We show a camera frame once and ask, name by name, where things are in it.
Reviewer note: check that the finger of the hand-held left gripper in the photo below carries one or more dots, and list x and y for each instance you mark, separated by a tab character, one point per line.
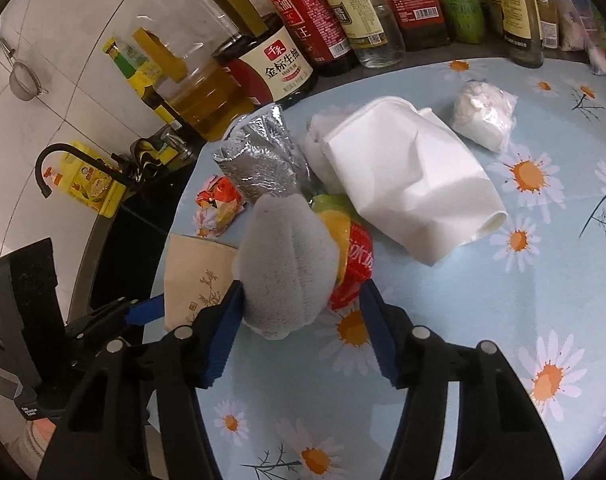
90	332
144	307

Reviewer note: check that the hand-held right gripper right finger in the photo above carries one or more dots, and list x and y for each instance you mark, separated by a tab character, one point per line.
378	332

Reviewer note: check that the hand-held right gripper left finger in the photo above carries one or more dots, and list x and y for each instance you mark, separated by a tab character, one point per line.
222	332

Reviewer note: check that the brown paper napkin packet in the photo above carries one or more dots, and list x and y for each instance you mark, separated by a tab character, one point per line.
193	275

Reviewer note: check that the red yellow plastic wrapper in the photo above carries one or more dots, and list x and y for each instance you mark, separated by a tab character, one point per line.
350	260

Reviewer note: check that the grey knitted cloth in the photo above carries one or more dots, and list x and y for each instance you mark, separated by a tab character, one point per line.
283	265

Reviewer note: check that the red orange snack wrapper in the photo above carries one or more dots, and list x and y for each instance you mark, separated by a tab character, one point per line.
220	205

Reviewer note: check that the silver foil bag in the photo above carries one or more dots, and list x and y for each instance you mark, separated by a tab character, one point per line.
263	160

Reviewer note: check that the white plastic bag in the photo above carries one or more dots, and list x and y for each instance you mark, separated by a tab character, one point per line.
483	112

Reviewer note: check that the person's left forearm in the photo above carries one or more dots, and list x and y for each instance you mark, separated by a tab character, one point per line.
35	437

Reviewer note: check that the black kitchen sink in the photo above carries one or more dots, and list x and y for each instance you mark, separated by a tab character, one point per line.
128	245

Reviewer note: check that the daisy print table mat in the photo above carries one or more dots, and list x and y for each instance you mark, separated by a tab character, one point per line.
458	310

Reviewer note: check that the yellow dish soap package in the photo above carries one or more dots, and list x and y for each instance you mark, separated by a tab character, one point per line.
88	185

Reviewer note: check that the black kitchen faucet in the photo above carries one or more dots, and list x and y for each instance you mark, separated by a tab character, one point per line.
58	150

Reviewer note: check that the large clear cooking oil jug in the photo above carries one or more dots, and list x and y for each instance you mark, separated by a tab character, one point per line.
203	95

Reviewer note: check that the metal mesh strainer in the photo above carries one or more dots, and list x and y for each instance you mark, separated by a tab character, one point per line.
25	80

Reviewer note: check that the yellow label oil bottle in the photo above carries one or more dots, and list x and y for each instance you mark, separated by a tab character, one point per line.
133	67

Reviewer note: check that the large dark soy sauce jug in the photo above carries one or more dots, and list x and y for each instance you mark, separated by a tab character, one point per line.
278	70

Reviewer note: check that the red label soy sauce bottle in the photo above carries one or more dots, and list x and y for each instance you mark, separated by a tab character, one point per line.
313	25

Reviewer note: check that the clear white vinegar bottle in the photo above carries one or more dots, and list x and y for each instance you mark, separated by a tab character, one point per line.
363	15

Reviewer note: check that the red label gold cap bottle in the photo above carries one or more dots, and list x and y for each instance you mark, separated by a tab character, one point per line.
413	0

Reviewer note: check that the green label oil bottle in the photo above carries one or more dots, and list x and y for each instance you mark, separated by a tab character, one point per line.
460	0

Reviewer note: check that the dark bottle with cream label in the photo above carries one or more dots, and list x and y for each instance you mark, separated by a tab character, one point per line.
518	10

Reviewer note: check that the clear plastic bag package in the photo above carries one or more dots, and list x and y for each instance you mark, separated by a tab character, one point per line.
583	25

